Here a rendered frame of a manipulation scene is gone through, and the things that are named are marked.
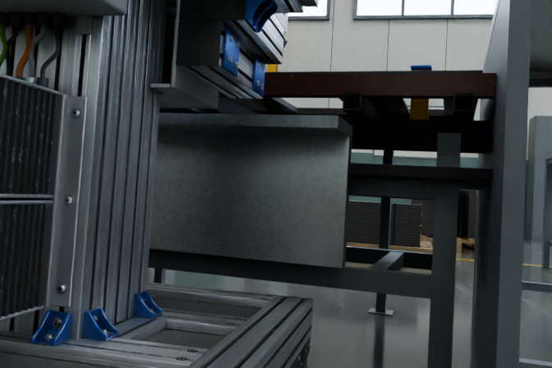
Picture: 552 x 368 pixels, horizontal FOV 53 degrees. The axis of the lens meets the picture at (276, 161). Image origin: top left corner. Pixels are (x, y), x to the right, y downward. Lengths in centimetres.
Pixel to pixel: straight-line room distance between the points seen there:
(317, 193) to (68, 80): 76
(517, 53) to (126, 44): 75
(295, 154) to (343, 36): 896
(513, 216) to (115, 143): 76
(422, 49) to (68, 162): 955
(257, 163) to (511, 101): 70
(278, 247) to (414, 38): 901
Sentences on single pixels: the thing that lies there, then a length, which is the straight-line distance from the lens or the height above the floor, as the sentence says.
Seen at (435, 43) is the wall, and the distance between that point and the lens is 1037.
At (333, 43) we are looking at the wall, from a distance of 1044.
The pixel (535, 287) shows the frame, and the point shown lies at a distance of 247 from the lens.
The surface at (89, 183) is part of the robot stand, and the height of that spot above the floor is 48.
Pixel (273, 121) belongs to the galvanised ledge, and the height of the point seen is 66.
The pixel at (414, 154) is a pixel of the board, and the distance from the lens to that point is 999.
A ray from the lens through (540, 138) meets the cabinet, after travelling 963.
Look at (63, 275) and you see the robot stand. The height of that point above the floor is 33.
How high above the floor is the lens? 49
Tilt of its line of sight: 3 degrees up
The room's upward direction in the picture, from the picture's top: 3 degrees clockwise
